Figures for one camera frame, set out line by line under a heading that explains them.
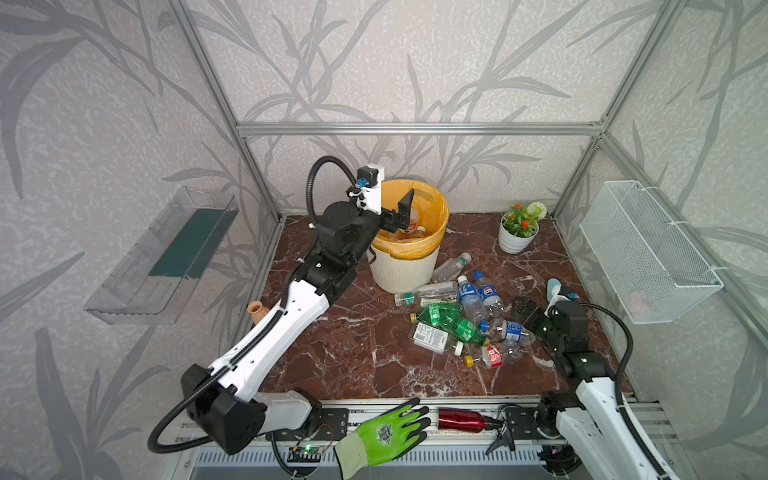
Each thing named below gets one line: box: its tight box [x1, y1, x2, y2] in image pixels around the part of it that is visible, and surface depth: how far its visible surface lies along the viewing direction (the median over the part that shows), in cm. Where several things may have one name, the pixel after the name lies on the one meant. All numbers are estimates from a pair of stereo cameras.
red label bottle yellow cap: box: [464, 345, 503, 369], surface depth 82 cm
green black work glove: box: [334, 397, 431, 480], surface depth 72 cm
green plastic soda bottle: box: [416, 303, 491, 347], surface depth 88 cm
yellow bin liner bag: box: [372, 179, 450, 260], surface depth 81 cm
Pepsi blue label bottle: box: [474, 271, 505, 317], surface depth 94 cm
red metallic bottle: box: [438, 408, 502, 433], surface depth 73 cm
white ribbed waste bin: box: [366, 244, 441, 294], surface depth 89 cm
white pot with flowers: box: [498, 201, 547, 255], surface depth 103 cm
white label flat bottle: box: [408, 321, 464, 357], surface depth 86 cm
